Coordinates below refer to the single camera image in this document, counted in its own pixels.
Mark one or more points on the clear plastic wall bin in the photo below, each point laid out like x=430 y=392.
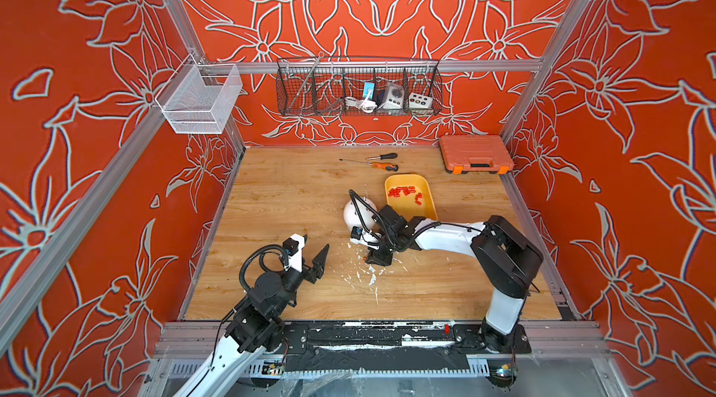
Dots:
x=194 y=102

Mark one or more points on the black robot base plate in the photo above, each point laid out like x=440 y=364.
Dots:
x=395 y=346

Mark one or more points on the orange plastic tool case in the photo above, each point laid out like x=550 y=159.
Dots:
x=472 y=153

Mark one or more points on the black wire wall basket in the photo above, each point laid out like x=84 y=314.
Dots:
x=328 y=86

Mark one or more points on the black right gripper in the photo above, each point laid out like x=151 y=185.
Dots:
x=374 y=257

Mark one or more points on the blue grey power strip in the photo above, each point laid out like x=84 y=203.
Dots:
x=368 y=91

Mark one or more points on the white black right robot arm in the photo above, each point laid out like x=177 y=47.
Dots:
x=507 y=258

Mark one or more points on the white dome screw fixture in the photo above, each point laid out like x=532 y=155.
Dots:
x=357 y=214

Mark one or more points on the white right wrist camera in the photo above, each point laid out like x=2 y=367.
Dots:
x=360 y=236

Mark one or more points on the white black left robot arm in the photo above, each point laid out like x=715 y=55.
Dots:
x=270 y=277

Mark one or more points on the white button box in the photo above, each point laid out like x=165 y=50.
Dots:
x=418 y=103

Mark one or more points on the small black screwdriver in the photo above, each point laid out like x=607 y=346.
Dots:
x=383 y=157

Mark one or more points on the orange handled long screwdriver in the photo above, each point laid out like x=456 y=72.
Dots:
x=391 y=167

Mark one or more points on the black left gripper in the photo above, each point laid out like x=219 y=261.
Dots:
x=316 y=269

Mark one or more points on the yellow plastic tray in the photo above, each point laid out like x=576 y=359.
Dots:
x=409 y=195

